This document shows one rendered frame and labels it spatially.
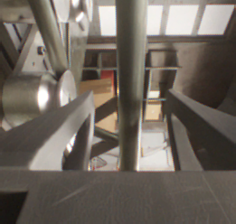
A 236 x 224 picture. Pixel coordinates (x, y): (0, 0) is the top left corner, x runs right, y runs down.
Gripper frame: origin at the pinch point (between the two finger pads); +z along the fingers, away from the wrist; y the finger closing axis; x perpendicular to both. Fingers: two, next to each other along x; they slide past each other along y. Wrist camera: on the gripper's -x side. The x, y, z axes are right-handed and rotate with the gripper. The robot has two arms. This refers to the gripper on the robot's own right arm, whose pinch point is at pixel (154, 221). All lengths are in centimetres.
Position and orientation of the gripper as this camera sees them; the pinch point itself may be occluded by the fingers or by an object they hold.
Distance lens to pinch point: 24.2
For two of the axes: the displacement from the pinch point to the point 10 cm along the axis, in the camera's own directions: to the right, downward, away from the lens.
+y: -0.2, 6.1, -8.0
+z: -8.5, 4.0, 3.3
